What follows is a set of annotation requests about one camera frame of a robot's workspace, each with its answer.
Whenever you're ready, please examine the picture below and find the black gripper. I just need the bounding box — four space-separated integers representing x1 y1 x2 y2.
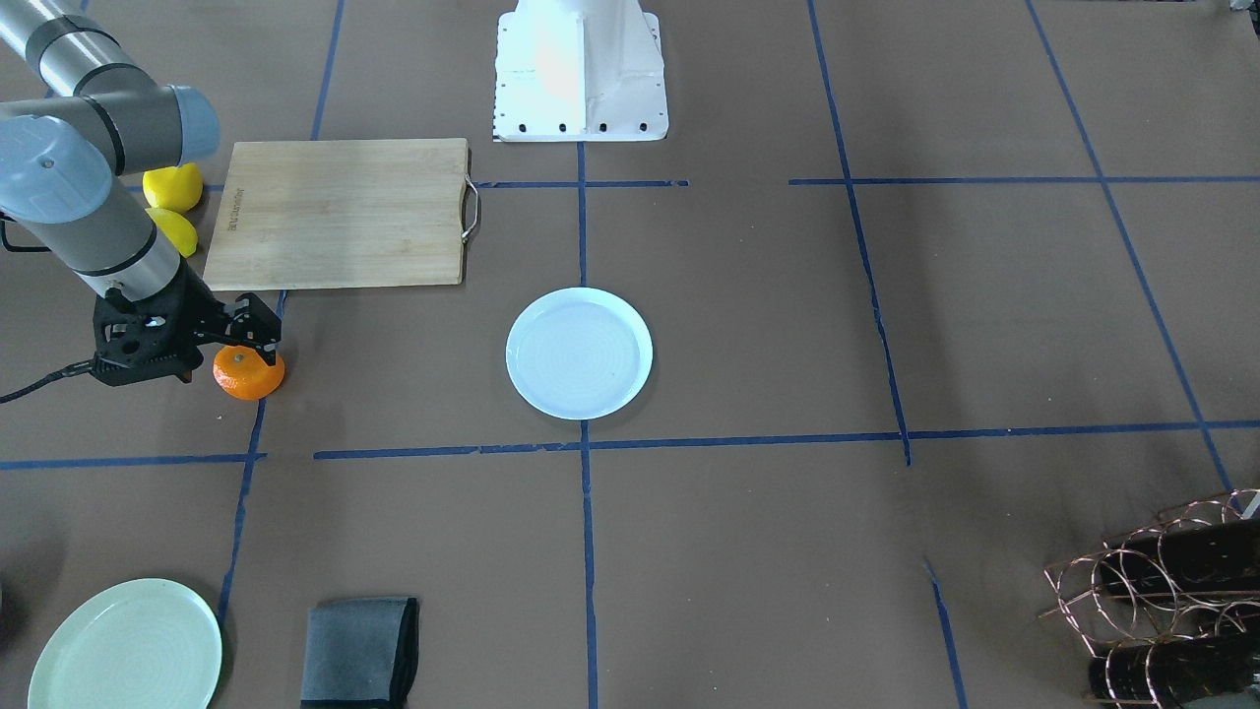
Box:
91 261 281 387

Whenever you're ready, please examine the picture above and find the orange mandarin fruit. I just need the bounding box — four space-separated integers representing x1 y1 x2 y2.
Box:
212 346 286 400

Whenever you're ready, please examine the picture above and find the light blue plate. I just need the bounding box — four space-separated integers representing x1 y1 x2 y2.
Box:
505 287 656 421

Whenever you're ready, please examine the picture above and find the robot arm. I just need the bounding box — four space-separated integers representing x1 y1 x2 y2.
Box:
1 1 284 387

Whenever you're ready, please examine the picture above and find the light green plate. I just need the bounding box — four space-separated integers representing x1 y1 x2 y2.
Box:
26 578 223 708

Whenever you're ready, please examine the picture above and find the lower yellow lemon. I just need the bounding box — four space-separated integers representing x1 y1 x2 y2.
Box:
145 207 202 259

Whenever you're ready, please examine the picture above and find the yellow lemon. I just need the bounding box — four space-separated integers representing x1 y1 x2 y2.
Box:
145 207 202 259
141 162 205 214

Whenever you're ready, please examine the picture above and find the bamboo cutting board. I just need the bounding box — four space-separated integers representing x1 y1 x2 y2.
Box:
202 139 478 291

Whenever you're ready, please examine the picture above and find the upper yellow lemon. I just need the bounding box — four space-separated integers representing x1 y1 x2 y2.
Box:
141 162 205 214

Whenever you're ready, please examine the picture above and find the folded grey cloth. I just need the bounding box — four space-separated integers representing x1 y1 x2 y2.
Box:
299 597 421 708

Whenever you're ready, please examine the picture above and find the dark wine bottle lower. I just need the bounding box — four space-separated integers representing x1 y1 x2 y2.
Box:
1087 633 1257 708

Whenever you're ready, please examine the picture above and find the dark wine bottle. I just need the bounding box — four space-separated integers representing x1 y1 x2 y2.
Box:
1099 519 1259 596
1087 633 1257 708

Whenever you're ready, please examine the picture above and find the dark wine bottle upper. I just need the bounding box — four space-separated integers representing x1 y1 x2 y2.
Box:
1099 519 1259 596

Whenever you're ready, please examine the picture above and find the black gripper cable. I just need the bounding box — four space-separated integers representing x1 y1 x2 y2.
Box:
0 217 100 406

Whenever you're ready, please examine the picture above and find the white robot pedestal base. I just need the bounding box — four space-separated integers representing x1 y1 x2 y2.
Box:
491 1 669 144

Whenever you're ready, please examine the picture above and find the copper wire bottle rack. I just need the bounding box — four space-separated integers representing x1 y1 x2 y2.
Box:
1043 489 1259 708

